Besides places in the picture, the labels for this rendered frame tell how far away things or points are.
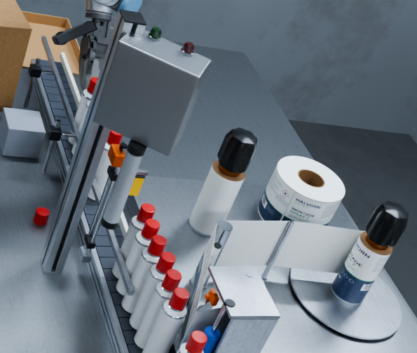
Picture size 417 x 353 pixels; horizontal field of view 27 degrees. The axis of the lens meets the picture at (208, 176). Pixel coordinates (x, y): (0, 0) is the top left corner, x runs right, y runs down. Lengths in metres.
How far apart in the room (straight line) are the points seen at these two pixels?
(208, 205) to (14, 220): 0.48
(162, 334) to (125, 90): 0.50
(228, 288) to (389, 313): 0.70
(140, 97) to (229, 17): 2.72
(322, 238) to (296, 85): 2.66
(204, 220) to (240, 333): 0.58
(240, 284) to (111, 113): 0.42
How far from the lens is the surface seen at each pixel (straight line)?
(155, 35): 1.72
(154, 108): 1.71
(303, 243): 2.19
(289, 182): 2.35
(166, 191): 2.37
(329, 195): 2.38
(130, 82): 1.70
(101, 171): 2.19
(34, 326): 1.95
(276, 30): 4.55
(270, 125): 2.99
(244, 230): 2.08
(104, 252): 2.10
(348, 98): 5.01
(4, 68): 2.45
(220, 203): 2.21
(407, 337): 2.31
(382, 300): 2.36
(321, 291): 2.27
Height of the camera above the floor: 2.21
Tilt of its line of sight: 32 degrees down
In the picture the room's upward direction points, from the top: 23 degrees clockwise
